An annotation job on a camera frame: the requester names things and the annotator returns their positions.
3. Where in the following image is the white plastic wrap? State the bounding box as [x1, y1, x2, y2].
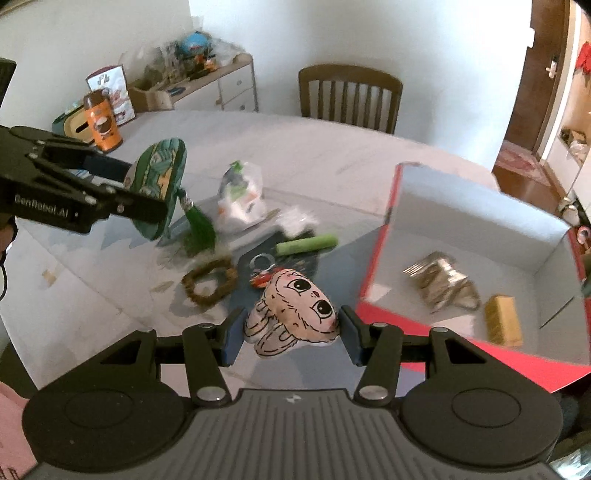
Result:
[276, 206, 318, 239]

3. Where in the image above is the pink cartoon face plush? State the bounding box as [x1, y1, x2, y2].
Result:
[243, 269, 341, 358]

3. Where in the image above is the white red picture card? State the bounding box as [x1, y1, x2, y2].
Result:
[86, 65, 135, 126]

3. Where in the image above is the red cardboard box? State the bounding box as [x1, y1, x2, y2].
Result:
[356, 164, 590, 392]

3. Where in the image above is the brown braided ring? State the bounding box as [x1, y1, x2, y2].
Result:
[180, 254, 240, 311]

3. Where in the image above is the red patterned rug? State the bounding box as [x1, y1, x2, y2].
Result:
[495, 141, 551, 187]

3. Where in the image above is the dark wooden chair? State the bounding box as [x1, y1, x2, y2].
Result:
[298, 64, 404, 135]

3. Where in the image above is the clear bag with toy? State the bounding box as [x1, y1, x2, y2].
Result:
[216, 161, 267, 234]

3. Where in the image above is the blue globe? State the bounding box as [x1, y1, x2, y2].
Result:
[177, 31, 211, 58]

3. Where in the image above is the wooden desk organizer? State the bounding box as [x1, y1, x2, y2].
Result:
[127, 86, 174, 113]

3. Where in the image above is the green patterned fan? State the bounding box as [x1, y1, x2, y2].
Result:
[124, 138, 217, 253]

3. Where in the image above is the brown wooden door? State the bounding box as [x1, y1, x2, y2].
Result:
[505, 0, 570, 152]

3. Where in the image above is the yellow rectangular block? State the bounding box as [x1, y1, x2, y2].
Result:
[485, 295, 523, 347]

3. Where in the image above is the keyring with orange charm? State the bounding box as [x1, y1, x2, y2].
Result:
[249, 253, 279, 289]

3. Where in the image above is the orange cylindrical can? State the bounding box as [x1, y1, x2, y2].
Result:
[83, 90, 123, 153]

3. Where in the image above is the white wooden sideboard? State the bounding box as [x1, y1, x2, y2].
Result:
[148, 53, 259, 112]

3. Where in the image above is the silver foil packet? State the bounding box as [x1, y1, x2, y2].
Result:
[403, 251, 482, 313]

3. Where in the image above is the green foam cylinder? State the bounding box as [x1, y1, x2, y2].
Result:
[276, 234, 339, 256]

